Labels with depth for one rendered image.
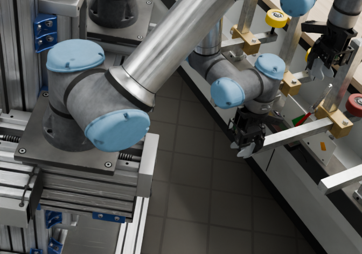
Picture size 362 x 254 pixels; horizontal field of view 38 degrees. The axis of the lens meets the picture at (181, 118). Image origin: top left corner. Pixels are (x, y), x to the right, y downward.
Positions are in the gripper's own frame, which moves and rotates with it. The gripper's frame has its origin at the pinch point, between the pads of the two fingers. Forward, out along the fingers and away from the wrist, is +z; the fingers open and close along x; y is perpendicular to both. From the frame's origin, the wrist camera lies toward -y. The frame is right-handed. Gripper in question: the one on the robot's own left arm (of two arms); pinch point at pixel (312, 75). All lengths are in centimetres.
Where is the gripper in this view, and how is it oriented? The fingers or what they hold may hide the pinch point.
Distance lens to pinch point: 158.9
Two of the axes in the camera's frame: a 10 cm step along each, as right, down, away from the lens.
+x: 8.7, -2.4, 4.3
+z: -1.4, 7.1, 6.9
